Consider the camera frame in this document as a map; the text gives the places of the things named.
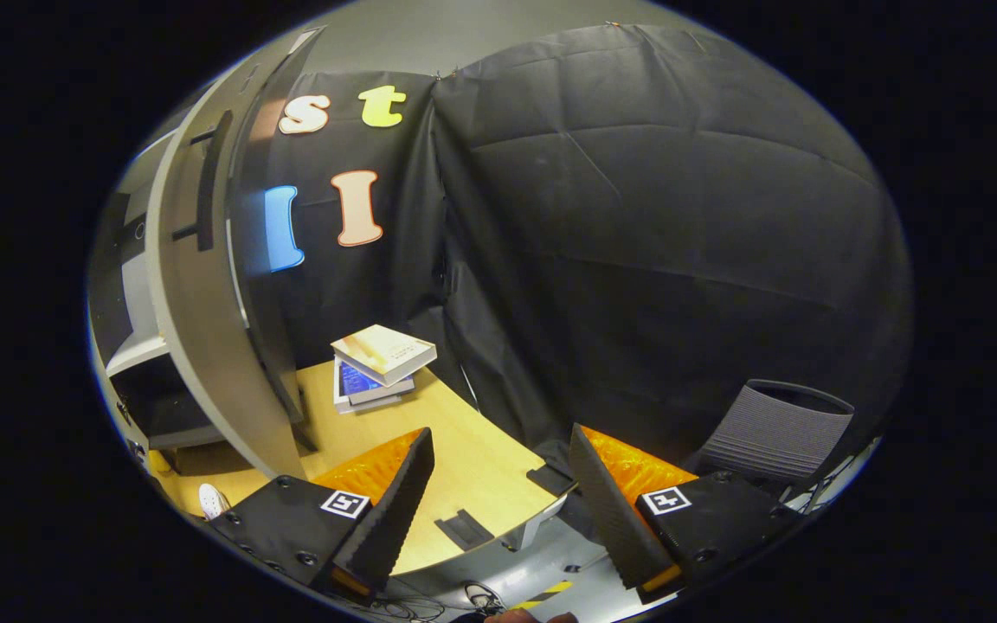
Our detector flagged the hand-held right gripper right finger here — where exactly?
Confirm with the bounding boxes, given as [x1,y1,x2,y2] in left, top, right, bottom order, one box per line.
[568,422,802,605]

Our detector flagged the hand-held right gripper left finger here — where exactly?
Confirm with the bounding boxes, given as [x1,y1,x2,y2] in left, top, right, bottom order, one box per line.
[204,427,436,602]

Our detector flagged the grey cabinet door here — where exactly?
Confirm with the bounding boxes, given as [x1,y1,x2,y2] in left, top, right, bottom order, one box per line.
[145,26,326,481]

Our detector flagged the grey shoe cabinet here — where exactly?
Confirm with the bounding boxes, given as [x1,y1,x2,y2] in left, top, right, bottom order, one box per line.
[87,130,231,451]

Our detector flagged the blue cover book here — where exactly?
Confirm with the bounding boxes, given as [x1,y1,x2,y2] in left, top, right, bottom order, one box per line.
[334,356,417,414]

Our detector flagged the black white sneaker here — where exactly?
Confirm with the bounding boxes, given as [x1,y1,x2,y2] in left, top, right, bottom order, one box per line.
[464,581,508,615]

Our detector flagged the beige book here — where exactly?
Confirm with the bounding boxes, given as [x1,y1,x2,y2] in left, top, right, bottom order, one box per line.
[331,325,437,387]

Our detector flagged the grey ribbed chair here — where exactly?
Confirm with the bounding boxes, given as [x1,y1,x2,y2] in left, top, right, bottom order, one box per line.
[693,379,856,485]

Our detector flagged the black backdrop cloth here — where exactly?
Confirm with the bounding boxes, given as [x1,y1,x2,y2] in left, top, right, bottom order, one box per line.
[235,22,915,485]

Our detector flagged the black table bracket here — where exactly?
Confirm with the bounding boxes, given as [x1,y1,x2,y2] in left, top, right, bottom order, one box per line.
[435,509,495,552]
[526,466,577,498]

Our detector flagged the black door handle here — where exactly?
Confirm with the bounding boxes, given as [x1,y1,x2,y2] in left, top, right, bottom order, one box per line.
[171,110,234,252]

